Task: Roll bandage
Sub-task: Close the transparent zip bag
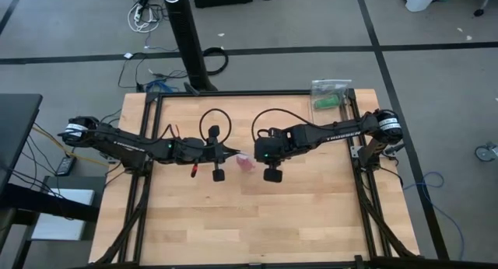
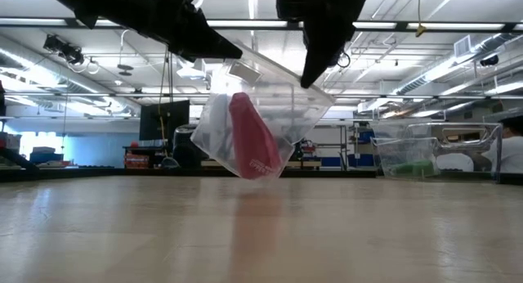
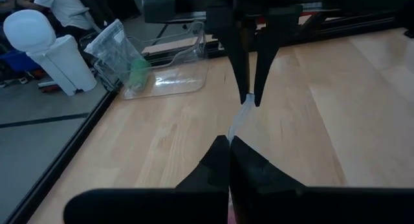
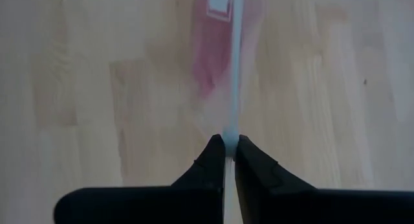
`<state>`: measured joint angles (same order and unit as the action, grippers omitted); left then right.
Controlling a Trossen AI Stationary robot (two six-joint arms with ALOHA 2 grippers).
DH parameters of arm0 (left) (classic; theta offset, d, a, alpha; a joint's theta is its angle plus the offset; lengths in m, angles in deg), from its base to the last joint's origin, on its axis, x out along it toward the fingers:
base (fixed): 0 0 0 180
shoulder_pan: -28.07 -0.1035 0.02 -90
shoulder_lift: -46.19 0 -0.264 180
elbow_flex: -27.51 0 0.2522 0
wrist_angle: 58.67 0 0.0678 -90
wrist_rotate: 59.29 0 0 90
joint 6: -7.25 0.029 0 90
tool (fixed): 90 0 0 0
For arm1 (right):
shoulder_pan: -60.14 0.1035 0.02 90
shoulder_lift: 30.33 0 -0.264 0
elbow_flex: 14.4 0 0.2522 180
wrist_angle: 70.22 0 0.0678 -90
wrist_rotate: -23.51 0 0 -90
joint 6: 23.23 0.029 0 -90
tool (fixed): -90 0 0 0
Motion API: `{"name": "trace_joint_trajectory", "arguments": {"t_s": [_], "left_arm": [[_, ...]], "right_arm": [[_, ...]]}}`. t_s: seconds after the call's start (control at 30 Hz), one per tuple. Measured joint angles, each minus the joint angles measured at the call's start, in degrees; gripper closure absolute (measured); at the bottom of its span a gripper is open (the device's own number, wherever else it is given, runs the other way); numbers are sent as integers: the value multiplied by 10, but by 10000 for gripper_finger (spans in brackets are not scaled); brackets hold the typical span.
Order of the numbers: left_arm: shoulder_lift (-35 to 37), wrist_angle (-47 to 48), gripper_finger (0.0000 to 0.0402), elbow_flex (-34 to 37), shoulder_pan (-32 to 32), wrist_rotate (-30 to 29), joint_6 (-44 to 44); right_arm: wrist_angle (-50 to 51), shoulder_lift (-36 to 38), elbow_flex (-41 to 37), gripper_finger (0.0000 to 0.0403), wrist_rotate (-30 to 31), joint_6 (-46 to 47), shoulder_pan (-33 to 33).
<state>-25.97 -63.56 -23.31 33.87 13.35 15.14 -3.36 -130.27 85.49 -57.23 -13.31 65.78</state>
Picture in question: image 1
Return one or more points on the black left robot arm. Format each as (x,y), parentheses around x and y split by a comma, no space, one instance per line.
(116,142)

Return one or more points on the black power brick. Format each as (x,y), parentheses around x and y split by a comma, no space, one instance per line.
(65,166)

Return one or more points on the white power adapter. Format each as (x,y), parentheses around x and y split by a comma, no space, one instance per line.
(128,55)

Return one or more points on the green bandage roll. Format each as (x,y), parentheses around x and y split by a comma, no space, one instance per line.
(326,102)

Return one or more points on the pink gauze bandage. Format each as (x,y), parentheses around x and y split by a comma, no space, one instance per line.
(246,163)

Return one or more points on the clear zip bag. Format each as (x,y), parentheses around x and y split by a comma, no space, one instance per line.
(330,88)

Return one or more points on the black desk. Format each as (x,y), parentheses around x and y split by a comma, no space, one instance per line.
(17,133)

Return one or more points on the black tower fan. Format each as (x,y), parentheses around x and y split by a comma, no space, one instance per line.
(188,39)

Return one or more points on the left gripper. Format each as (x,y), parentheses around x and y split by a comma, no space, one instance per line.
(198,150)

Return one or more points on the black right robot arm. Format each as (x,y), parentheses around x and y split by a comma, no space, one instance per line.
(342,133)

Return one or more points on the clear plastic bin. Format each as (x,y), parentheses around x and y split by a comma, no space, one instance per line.
(344,107)

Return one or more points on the black office chair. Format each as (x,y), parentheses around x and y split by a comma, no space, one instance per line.
(484,4)

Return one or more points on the grey caster wheel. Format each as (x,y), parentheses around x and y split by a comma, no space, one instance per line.
(484,153)

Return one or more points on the black aluminium table frame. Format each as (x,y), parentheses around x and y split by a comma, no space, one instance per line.
(253,93)

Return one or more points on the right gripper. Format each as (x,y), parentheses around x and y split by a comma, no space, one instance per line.
(272,148)

